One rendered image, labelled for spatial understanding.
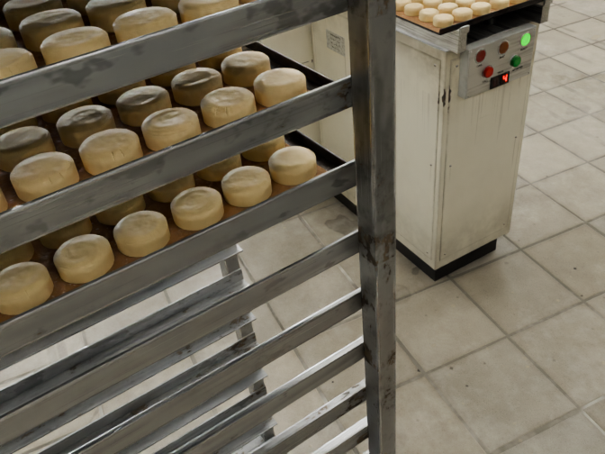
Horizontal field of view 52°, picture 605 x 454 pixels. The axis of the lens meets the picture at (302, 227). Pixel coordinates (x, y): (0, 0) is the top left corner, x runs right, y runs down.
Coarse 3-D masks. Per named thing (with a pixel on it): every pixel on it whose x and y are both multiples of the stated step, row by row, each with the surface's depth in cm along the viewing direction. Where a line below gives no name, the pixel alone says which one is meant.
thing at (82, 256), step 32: (224, 160) 65; (256, 160) 68; (288, 160) 64; (160, 192) 62; (192, 192) 61; (224, 192) 61; (256, 192) 60; (96, 224) 61; (128, 224) 58; (160, 224) 57; (192, 224) 58; (0, 256) 56; (32, 256) 58; (64, 256) 55; (96, 256) 54; (128, 256) 57; (0, 288) 52; (32, 288) 52; (64, 288) 54; (0, 320) 52
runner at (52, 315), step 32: (352, 160) 62; (288, 192) 58; (320, 192) 61; (224, 224) 56; (256, 224) 58; (160, 256) 53; (192, 256) 55; (96, 288) 51; (128, 288) 53; (32, 320) 49; (64, 320) 51; (0, 352) 49
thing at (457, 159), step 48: (336, 48) 203; (432, 48) 161; (432, 96) 169; (480, 96) 172; (336, 144) 230; (432, 144) 177; (480, 144) 183; (432, 192) 187; (480, 192) 195; (432, 240) 198; (480, 240) 208
